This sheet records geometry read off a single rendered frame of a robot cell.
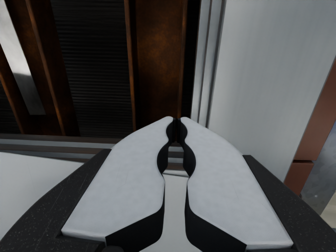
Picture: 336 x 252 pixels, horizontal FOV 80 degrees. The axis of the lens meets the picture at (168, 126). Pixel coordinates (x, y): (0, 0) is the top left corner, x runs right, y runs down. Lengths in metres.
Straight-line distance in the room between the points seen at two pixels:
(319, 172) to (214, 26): 0.43
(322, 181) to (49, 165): 0.52
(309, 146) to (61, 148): 0.28
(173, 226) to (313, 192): 0.37
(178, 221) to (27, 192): 0.19
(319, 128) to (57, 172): 0.29
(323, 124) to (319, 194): 0.34
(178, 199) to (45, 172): 0.15
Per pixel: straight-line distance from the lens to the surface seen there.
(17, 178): 0.30
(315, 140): 0.27
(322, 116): 0.26
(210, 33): 0.18
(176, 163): 0.23
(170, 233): 0.31
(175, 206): 0.26
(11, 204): 0.34
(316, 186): 0.57
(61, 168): 0.26
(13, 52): 0.37
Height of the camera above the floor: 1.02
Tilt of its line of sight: 60 degrees down
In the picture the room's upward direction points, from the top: 175 degrees counter-clockwise
